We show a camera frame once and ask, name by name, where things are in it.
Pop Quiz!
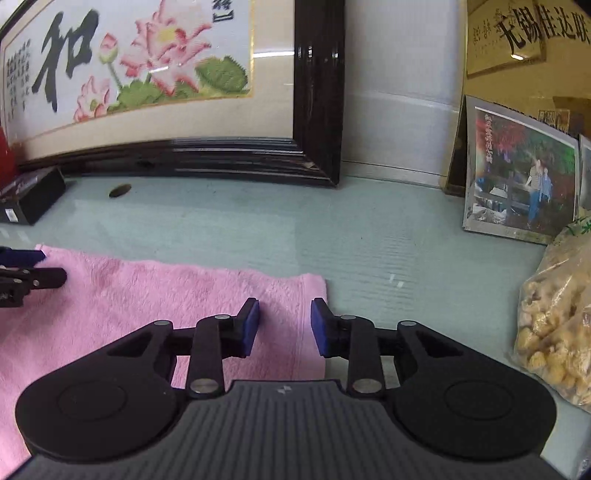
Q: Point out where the framed family photo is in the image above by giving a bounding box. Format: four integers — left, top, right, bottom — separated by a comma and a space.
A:
462, 96, 580, 245

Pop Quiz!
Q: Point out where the gold plaque with characters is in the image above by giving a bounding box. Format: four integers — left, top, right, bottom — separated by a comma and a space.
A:
464, 0, 591, 138

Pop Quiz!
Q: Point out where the plastic bag of snacks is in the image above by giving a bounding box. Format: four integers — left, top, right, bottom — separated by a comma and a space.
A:
514, 216, 590, 411

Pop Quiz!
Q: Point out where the pink towel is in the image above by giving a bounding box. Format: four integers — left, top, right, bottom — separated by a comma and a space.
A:
1, 245, 327, 477

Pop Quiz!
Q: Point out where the dark coin on table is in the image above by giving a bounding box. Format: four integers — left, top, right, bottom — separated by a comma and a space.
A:
109, 184, 131, 198

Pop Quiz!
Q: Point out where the red blender base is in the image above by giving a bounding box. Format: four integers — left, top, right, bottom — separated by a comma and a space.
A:
0, 128, 18, 187

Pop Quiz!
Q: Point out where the framed lotus calligraphy picture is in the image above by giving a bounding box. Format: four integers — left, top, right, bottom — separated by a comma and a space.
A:
1, 1, 346, 186

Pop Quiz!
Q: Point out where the black small box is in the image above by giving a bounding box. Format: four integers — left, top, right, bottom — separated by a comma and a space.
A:
0, 167, 66, 226

